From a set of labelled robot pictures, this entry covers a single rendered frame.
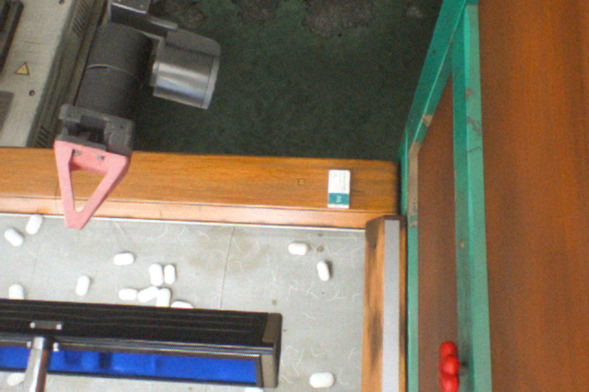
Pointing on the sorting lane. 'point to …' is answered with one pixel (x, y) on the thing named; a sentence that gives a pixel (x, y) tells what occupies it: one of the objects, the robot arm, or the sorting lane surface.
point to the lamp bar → (146, 342)
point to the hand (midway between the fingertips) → (75, 219)
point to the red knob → (450, 367)
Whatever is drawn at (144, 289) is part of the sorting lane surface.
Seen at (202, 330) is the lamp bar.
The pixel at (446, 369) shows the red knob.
